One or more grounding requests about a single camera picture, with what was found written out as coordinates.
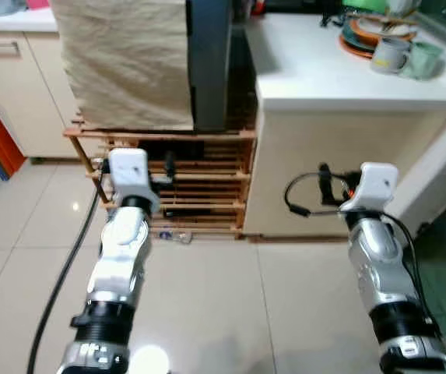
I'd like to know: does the dark grey small fridge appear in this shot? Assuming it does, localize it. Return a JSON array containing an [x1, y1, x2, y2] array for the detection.
[[187, 0, 234, 132]]

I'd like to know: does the wooden slatted rack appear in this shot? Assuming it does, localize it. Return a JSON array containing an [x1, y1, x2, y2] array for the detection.
[[62, 117, 257, 239]]

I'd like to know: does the clear plastic bottle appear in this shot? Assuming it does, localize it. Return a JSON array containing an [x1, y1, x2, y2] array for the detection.
[[156, 226, 194, 245]]

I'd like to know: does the white topped counter unit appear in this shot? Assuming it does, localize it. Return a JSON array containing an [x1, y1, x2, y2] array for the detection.
[[243, 12, 446, 239]]

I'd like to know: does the white framed glass door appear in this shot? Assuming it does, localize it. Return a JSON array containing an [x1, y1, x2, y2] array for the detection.
[[386, 47, 446, 359]]

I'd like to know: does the beige crumpled cloth cover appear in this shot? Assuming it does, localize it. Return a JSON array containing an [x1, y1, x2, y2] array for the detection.
[[49, 0, 195, 132]]

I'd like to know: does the grey ceramic mug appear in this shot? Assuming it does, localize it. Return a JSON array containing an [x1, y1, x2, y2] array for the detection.
[[370, 37, 413, 76]]

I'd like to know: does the green ceramic mug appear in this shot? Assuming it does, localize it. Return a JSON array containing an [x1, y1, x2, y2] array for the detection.
[[402, 42, 446, 81]]

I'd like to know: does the orange and green plate stack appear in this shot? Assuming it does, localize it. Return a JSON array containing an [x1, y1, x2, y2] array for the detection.
[[339, 11, 420, 60]]

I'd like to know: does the cream kitchen cabinet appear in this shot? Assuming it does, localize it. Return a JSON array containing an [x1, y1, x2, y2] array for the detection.
[[0, 8, 85, 161]]

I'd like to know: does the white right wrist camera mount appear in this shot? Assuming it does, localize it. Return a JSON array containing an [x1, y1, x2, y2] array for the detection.
[[339, 162, 399, 216]]

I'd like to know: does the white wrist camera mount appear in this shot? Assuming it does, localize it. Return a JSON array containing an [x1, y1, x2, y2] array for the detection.
[[107, 148, 160, 213], [339, 162, 399, 216]]

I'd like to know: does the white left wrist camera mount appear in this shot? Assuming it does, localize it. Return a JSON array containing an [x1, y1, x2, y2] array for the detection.
[[107, 148, 160, 213]]

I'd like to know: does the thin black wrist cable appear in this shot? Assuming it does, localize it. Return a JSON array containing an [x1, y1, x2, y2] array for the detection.
[[284, 172, 342, 218]]

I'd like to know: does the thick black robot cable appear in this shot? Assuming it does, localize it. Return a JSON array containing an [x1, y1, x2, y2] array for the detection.
[[26, 185, 104, 374]]

